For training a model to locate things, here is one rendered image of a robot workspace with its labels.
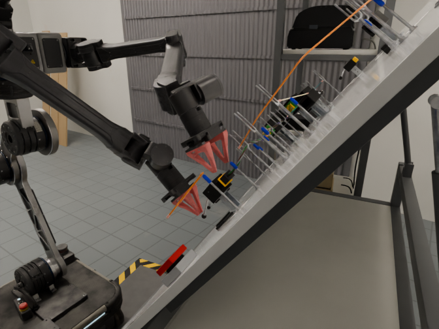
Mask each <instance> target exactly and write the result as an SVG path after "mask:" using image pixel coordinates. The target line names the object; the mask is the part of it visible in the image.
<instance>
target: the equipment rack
mask: <svg viewBox="0 0 439 329"><path fill-rule="evenodd" d="M395 3H396V0H386V3H385V4H386V5H387V6H388V7H389V8H390V9H391V10H393V11H394V9H395ZM309 4H310V0H302V11H303V10H305V9H308V8H309ZM285 8H286V0H277V7H276V30H275V41H274V64H273V75H272V95H273V94H274V93H275V92H276V90H277V89H278V88H279V87H280V85H281V75H282V60H283V59H287V60H298V61H299V60H300V58H301V57H302V56H303V55H304V54H305V53H306V52H307V51H308V50H310V49H311V48H302V49H295V50H292V49H283V46H284V27H285ZM384 15H385V16H387V17H388V18H389V21H388V22H387V23H386V24H387V25H389V26H390V27H391V25H392V21H393V15H392V14H391V13H390V12H388V11H387V10H384ZM384 44H386V43H385V42H384V41H383V40H382V39H381V38H380V41H379V45H378V49H376V50H375V49H349V50H343V49H315V48H314V49H313V50H312V51H311V52H309V53H308V54H307V55H306V56H305V57H304V58H303V59H302V60H301V62H300V63H299V64H298V65H297V77H296V86H295V93H297V94H299V93H300V92H301V91H302V87H301V85H302V77H303V68H304V60H322V61H349V60H350V59H353V58H354V57H356V58H357V59H358V61H372V60H373V59H374V58H375V57H376V56H377V55H378V54H379V53H380V52H381V47H382V46H383V45H384ZM274 98H276V99H277V100H280V89H279V91H278V92H277V94H275V96H274ZM275 109H277V111H278V110H279V107H278V105H276V104H274V103H273V102H272V101H271V109H270V111H271V112H274V113H276V112H277V111H276V110H275ZM288 130H289V131H290V132H291V133H293V134H294V135H295V136H296V137H297V138H298V136H299V134H298V133H297V132H296V131H295V130H293V129H288ZM277 135H278V136H279V137H280V138H282V139H283V140H284V141H290V140H288V139H287V138H286V137H285V136H284V135H283V134H282V133H281V132H280V131H279V132H278V133H277ZM290 142H291V141H290ZM370 143H371V140H369V141H368V142H367V143H366V144H365V145H364V146H363V147H362V148H361V149H359V150H361V154H360V159H359V166H358V171H357V178H355V181H356V182H355V185H354V189H353V187H352V184H351V181H352V182H353V178H351V177H347V176H339V175H334V176H333V177H334V184H333V192H335V193H342V194H346V195H353V196H360V197H361V194H362V190H363V183H364V178H365V172H366V165H367V161H368V154H369V149H370ZM291 144H292V142H291ZM268 155H269V156H270V157H271V158H272V159H274V160H276V152H275V151H274V150H273V149H272V148H271V147H270V146H268ZM346 178H349V179H350V180H351V181H350V180H349V179H346ZM341 184H342V185H341ZM343 185H347V186H349V187H350V188H351V191H352V193H351V192H350V189H349V188H348V187H346V186H343Z"/></svg>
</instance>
